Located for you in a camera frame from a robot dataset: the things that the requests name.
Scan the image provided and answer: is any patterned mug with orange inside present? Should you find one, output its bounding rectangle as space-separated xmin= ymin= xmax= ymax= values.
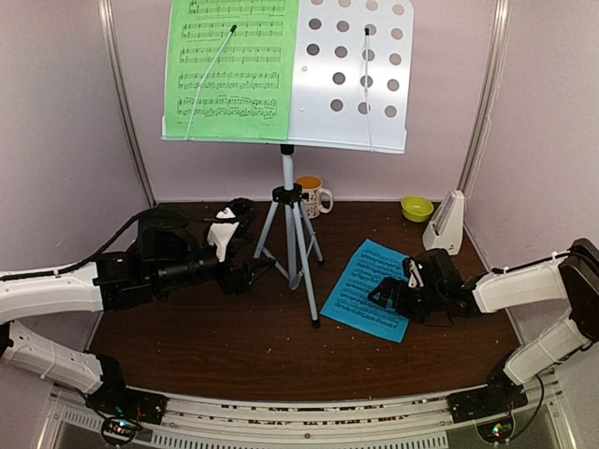
xmin=296 ymin=175 xmax=334 ymax=219

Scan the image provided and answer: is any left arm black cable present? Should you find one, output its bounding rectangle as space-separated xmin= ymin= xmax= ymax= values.
xmin=0 ymin=208 xmax=221 ymax=282

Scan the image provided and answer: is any small green bowl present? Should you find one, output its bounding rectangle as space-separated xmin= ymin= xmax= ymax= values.
xmin=401 ymin=196 xmax=434 ymax=223

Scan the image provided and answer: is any light blue music stand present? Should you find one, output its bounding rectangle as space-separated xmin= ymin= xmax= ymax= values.
xmin=159 ymin=0 xmax=416 ymax=328

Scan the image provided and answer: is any green sheet music page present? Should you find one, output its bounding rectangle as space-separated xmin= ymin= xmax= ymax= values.
xmin=162 ymin=0 xmax=299 ymax=142

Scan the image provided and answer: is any front aluminium rail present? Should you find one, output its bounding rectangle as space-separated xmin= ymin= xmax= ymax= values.
xmin=37 ymin=369 xmax=575 ymax=449

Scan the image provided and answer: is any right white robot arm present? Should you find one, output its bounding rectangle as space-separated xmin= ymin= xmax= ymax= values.
xmin=368 ymin=239 xmax=598 ymax=413

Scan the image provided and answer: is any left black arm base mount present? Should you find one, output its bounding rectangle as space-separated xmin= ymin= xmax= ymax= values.
xmin=85 ymin=355 xmax=168 ymax=446

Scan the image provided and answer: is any blue paper sheet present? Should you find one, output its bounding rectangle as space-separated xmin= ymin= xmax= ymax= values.
xmin=321 ymin=239 xmax=409 ymax=343

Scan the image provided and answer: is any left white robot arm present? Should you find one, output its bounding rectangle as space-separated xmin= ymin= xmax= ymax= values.
xmin=1 ymin=200 xmax=274 ymax=415

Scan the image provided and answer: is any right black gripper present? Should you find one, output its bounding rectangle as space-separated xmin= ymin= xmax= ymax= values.
xmin=367 ymin=278 xmax=445 ymax=325

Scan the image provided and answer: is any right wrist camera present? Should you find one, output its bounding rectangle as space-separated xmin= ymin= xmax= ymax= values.
xmin=402 ymin=257 xmax=425 ymax=288

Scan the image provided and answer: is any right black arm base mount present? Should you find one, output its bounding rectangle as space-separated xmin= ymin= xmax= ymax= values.
xmin=447 ymin=368 xmax=528 ymax=424

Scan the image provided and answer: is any white metronome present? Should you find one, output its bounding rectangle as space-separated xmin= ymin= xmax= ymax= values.
xmin=422 ymin=190 xmax=465 ymax=256

